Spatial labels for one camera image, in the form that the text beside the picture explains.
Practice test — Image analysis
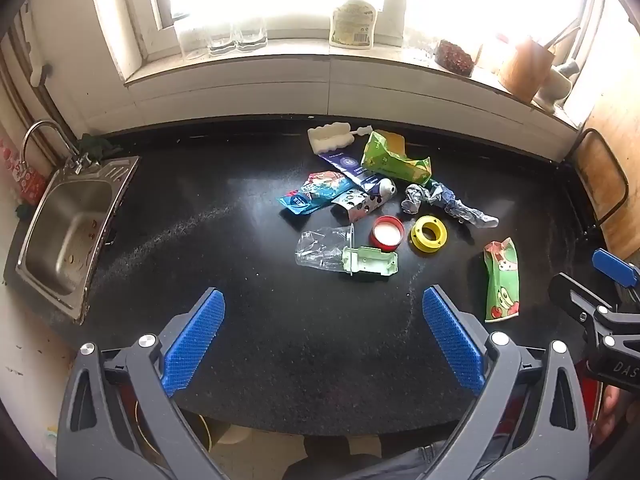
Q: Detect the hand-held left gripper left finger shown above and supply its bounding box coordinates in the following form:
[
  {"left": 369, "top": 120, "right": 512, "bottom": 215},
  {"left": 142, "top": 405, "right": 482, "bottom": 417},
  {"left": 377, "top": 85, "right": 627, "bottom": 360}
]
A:
[{"left": 57, "top": 287, "right": 236, "bottom": 480}]

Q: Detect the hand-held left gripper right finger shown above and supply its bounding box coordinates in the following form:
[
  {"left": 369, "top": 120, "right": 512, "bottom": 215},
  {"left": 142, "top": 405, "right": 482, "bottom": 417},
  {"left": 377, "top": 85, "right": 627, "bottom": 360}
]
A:
[{"left": 421, "top": 285, "right": 591, "bottom": 480}]

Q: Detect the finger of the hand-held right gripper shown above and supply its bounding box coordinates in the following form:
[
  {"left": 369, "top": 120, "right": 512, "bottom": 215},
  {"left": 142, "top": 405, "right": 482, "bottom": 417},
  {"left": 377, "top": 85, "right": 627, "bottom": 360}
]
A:
[
  {"left": 548, "top": 272, "right": 617, "bottom": 346},
  {"left": 592, "top": 248, "right": 640, "bottom": 307}
]

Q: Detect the blue white wrapper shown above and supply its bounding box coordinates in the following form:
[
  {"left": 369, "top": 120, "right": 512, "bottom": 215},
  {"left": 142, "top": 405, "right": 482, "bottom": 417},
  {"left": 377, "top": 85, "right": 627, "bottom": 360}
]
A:
[{"left": 401, "top": 180, "right": 500, "bottom": 229}]

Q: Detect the silver blister pack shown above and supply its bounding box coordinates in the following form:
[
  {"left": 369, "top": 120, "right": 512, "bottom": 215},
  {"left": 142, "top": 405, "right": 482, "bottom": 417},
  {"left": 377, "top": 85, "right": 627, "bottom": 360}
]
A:
[{"left": 331, "top": 177, "right": 399, "bottom": 224}]

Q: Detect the person's right hand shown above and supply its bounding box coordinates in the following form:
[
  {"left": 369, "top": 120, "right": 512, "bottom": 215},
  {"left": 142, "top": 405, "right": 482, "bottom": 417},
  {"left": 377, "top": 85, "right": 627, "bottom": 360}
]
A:
[{"left": 592, "top": 384, "right": 635, "bottom": 450}]

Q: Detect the green juice carton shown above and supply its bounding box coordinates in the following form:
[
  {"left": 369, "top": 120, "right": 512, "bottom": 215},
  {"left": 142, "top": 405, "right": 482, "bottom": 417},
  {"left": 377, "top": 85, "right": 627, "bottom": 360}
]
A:
[{"left": 483, "top": 237, "right": 521, "bottom": 323}]

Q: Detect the yellow tape spool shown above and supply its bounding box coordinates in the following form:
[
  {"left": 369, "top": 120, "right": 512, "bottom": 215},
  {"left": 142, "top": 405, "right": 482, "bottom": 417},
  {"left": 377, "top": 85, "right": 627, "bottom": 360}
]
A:
[{"left": 410, "top": 214, "right": 448, "bottom": 255}]

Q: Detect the pale green plastic casing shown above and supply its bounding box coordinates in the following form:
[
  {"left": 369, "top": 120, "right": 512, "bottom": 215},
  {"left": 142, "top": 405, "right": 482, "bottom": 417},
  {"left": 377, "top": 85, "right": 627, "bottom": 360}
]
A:
[{"left": 342, "top": 224, "right": 400, "bottom": 280}]

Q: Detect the red jar lid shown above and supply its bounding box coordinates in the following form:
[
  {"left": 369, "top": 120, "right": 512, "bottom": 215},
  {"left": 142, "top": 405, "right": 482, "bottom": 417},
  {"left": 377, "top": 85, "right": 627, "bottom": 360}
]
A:
[{"left": 370, "top": 214, "right": 405, "bottom": 253}]

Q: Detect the clear plastic bag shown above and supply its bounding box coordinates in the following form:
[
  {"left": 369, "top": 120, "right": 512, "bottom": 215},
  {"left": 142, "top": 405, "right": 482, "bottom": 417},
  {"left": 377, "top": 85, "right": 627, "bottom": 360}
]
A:
[{"left": 294, "top": 226, "right": 359, "bottom": 274}]

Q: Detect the stainless steel sink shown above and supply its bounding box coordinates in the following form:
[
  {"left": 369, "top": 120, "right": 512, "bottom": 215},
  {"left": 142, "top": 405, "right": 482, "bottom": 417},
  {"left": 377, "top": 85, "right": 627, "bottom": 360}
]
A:
[{"left": 15, "top": 155, "right": 142, "bottom": 326}]

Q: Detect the green crumpled snack packet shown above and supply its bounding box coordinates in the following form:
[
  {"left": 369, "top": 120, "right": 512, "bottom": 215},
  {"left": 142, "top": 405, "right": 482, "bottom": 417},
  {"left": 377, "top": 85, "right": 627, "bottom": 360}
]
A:
[{"left": 360, "top": 130, "right": 432, "bottom": 187}]

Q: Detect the white mortar with pestle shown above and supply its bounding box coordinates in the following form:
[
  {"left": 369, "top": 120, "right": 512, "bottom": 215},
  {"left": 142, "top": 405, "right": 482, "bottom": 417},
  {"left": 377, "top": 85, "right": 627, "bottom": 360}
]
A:
[{"left": 531, "top": 59, "right": 582, "bottom": 114}]

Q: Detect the colourful blue snack packet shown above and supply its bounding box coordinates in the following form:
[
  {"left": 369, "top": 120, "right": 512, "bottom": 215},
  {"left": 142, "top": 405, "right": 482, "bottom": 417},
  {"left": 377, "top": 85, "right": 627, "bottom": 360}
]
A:
[{"left": 277, "top": 170, "right": 357, "bottom": 217}]

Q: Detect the purple white wrapper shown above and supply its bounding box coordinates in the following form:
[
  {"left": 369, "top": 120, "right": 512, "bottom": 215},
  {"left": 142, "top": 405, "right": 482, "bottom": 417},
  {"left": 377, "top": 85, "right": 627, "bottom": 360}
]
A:
[{"left": 318, "top": 150, "right": 382, "bottom": 194}]

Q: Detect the yellow sponge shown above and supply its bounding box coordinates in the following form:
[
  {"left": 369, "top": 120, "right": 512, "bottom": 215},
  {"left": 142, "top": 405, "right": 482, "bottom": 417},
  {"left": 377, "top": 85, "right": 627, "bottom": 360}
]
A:
[{"left": 384, "top": 131, "right": 409, "bottom": 156}]

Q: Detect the wooden utensil holder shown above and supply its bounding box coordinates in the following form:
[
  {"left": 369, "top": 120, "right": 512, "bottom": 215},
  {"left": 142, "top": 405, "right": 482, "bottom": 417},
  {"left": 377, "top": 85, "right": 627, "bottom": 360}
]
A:
[{"left": 498, "top": 35, "right": 557, "bottom": 104}]

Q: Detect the dark green cloth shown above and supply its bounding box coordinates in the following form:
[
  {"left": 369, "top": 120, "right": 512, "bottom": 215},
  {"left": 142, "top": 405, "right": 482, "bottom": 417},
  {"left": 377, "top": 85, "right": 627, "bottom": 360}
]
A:
[{"left": 76, "top": 132, "right": 120, "bottom": 157}]

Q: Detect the white wavy sponge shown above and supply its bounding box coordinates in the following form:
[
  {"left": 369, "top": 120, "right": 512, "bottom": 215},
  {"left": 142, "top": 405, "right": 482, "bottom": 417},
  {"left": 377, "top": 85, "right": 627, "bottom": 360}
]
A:
[{"left": 307, "top": 121, "right": 354, "bottom": 156}]

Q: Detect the chrome faucet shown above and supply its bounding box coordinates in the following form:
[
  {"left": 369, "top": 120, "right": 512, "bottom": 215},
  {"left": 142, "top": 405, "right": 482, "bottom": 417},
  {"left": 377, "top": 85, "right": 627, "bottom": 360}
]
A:
[{"left": 21, "top": 119, "right": 102, "bottom": 175}]

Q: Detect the clear drinking glass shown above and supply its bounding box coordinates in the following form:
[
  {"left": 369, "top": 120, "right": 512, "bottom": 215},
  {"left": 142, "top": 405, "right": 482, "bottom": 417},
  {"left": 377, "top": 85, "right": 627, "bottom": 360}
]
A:
[
  {"left": 176, "top": 24, "right": 211, "bottom": 62},
  {"left": 235, "top": 16, "right": 269, "bottom": 54},
  {"left": 207, "top": 21, "right": 239, "bottom": 58}
]

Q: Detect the pale dish soap bottle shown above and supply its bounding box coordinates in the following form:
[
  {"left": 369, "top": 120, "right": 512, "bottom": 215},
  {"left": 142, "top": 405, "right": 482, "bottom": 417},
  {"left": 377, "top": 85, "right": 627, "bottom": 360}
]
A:
[{"left": 328, "top": 0, "right": 379, "bottom": 51}]

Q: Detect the metal frame chair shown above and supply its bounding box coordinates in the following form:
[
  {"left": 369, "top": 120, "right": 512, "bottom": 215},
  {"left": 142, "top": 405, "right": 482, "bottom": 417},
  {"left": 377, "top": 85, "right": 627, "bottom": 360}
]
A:
[{"left": 569, "top": 128, "right": 630, "bottom": 235}]

